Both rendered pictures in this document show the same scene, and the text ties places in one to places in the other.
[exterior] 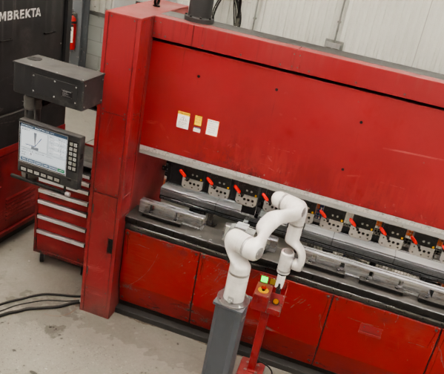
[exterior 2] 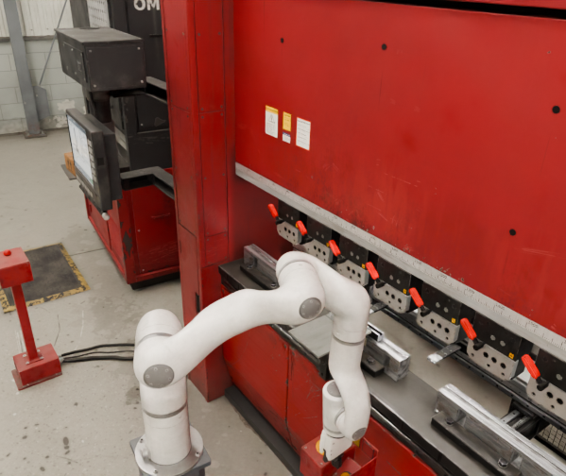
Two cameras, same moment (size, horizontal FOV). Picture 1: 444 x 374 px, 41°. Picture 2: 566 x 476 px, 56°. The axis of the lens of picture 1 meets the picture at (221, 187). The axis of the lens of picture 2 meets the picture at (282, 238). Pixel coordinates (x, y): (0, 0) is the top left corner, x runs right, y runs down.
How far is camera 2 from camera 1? 2.60 m
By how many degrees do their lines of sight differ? 37
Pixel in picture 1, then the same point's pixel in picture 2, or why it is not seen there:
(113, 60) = (170, 23)
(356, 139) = (545, 156)
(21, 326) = (110, 378)
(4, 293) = (131, 333)
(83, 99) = (89, 72)
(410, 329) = not seen: outside the picture
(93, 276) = not seen: hidden behind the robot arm
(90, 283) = not seen: hidden behind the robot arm
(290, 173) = (414, 229)
